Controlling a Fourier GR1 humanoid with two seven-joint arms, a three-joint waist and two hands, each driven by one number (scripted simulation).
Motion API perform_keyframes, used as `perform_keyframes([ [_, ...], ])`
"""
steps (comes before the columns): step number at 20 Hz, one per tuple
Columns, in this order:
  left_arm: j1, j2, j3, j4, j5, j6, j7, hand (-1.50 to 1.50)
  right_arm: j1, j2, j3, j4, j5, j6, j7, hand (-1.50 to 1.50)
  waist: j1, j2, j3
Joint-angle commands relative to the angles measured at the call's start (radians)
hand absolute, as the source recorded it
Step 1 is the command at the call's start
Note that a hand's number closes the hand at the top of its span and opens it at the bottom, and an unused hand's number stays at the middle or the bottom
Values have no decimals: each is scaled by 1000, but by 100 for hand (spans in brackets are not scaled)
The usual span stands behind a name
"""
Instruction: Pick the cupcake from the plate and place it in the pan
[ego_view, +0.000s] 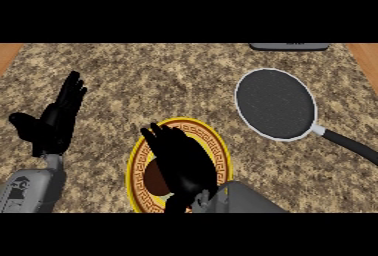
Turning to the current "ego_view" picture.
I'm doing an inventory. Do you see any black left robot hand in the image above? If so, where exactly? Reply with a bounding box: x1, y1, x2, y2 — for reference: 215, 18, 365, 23
8, 70, 89, 158

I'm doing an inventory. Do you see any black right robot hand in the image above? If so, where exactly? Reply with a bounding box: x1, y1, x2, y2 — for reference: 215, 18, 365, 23
139, 122, 220, 214

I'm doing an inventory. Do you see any yellow patterned plate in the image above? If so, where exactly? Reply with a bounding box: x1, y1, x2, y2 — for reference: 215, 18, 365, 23
126, 116, 234, 214

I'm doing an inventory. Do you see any black frying pan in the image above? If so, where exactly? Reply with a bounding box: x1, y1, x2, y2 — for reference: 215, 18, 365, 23
234, 67, 378, 167

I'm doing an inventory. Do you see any dark grey appliance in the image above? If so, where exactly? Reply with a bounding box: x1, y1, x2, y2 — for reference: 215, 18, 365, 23
249, 42, 331, 52

